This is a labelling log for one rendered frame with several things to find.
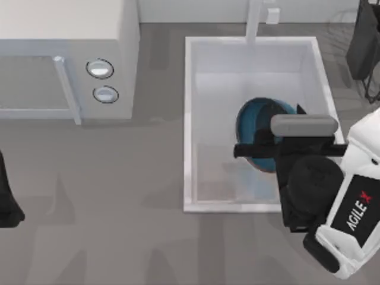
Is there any blue bowl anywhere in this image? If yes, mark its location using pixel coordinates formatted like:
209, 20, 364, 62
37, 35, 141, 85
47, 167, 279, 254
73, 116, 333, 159
235, 97, 298, 174

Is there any pale grey rounded box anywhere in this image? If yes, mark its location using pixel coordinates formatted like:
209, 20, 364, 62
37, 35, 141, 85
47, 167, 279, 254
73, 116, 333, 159
270, 114, 340, 138

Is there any white sink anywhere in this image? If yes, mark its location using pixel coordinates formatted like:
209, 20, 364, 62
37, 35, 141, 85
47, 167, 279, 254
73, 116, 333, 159
182, 36, 347, 213

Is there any white tall tap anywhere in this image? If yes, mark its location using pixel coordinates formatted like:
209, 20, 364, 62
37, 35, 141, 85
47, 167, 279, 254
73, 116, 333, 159
244, 0, 281, 46

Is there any pale microwave oven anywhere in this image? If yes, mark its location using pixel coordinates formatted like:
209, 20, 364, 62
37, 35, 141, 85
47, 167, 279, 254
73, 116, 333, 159
0, 0, 141, 126

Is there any small microwave knob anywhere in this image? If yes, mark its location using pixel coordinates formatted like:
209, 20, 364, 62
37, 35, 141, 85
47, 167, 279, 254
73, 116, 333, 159
92, 85, 121, 105

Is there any large microwave knob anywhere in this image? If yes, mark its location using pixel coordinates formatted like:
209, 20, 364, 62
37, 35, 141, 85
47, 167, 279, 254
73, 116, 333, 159
85, 58, 115, 80

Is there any microwave glass door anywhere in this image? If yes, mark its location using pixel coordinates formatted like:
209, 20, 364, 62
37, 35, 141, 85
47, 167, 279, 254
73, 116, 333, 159
0, 55, 75, 120

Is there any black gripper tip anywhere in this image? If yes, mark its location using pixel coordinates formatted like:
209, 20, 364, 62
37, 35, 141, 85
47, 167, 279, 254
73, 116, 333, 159
0, 150, 26, 229

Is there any black wire rack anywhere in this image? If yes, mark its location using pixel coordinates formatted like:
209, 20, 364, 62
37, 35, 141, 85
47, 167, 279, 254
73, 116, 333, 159
346, 0, 380, 105

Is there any microwave door handle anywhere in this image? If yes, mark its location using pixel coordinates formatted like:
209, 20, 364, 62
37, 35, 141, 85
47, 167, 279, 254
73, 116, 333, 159
52, 55, 83, 126

